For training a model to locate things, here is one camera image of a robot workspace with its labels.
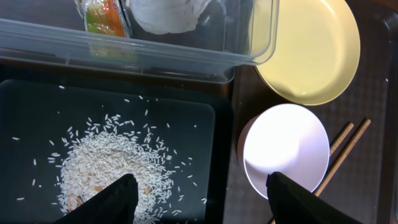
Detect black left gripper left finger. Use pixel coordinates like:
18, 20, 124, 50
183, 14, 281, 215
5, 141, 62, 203
54, 174, 139, 224

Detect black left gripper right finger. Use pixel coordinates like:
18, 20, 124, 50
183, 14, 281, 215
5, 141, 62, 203
266, 172, 361, 224

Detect pile of rice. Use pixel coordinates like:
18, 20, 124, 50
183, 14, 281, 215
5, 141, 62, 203
61, 131, 170, 218

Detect white bowl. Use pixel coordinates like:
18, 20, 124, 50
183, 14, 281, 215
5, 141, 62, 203
237, 103, 330, 198

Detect wooden chopstick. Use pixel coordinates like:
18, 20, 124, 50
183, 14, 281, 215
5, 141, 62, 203
271, 119, 371, 224
330, 122, 354, 156

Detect green snack wrapper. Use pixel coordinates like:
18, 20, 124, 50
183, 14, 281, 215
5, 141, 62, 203
74, 0, 131, 37

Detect white tissue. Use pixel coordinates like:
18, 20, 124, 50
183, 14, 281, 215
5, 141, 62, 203
129, 0, 211, 35

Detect black waste tray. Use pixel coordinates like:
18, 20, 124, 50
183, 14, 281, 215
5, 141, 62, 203
1, 80, 232, 223

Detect clear plastic waste bin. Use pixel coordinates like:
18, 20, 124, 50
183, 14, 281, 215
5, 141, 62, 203
1, 0, 280, 83

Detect brown serving tray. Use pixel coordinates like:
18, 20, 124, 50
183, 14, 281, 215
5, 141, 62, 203
223, 1, 397, 223

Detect yellow plate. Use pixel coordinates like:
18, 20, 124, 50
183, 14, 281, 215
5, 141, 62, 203
255, 0, 361, 106

